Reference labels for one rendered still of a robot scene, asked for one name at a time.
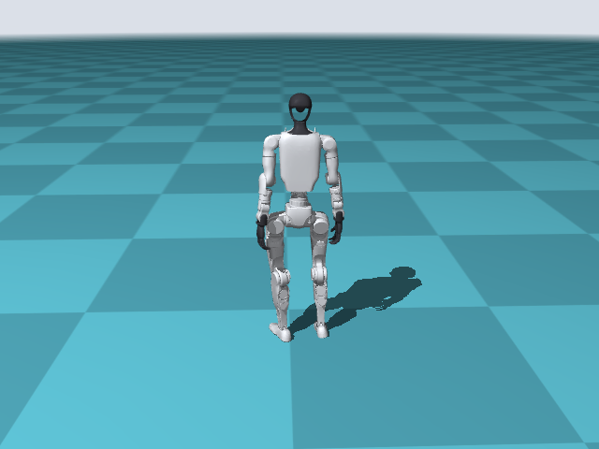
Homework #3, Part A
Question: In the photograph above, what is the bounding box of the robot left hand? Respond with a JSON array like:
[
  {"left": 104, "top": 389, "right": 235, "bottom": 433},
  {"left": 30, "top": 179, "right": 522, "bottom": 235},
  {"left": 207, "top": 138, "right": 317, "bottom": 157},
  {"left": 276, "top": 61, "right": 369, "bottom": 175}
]
[{"left": 256, "top": 214, "right": 270, "bottom": 250}]

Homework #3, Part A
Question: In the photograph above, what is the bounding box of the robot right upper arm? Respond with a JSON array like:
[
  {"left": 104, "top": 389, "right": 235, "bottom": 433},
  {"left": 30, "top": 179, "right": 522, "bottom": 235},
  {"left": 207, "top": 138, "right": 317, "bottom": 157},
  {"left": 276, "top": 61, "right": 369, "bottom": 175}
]
[{"left": 319, "top": 135, "right": 339, "bottom": 185}]

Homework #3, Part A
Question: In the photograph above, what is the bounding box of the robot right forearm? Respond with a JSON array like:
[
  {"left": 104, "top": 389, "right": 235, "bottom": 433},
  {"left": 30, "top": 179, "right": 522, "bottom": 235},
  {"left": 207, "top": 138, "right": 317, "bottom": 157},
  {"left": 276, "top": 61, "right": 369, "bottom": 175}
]
[{"left": 329, "top": 171, "right": 344, "bottom": 218}]

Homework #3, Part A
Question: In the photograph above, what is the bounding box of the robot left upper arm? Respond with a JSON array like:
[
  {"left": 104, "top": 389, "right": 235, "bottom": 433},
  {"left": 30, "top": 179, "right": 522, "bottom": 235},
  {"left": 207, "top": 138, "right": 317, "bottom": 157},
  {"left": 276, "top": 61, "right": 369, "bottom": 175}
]
[{"left": 260, "top": 134, "right": 281, "bottom": 187}]

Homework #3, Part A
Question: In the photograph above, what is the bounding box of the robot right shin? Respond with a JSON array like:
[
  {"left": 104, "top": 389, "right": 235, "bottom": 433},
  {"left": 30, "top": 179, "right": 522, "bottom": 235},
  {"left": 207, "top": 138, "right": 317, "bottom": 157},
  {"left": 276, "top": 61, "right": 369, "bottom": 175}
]
[{"left": 313, "top": 267, "right": 328, "bottom": 326}]

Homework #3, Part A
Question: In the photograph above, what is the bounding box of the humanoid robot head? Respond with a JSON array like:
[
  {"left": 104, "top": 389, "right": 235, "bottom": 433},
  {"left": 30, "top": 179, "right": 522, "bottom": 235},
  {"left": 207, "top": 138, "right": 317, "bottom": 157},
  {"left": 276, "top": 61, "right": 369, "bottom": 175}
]
[{"left": 287, "top": 93, "right": 313, "bottom": 135}]

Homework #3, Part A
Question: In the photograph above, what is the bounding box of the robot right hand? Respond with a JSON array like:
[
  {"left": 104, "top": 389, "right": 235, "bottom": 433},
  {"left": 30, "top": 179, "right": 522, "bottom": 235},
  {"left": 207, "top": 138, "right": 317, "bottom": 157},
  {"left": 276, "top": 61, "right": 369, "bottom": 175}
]
[{"left": 329, "top": 211, "right": 344, "bottom": 244}]

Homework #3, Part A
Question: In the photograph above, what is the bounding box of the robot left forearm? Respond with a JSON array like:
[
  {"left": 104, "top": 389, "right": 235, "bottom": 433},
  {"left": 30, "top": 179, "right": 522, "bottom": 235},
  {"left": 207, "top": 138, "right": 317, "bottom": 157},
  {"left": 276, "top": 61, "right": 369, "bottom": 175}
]
[{"left": 256, "top": 174, "right": 272, "bottom": 222}]

